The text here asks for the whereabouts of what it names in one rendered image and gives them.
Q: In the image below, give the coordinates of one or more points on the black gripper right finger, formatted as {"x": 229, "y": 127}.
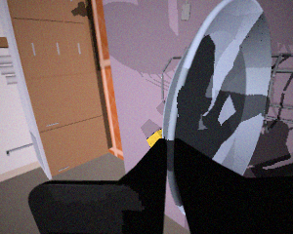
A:
{"x": 215, "y": 204}

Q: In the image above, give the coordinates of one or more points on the grey wire dish rack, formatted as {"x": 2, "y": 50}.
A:
{"x": 269, "y": 92}

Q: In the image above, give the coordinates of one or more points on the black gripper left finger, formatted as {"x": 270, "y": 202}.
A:
{"x": 134, "y": 204}

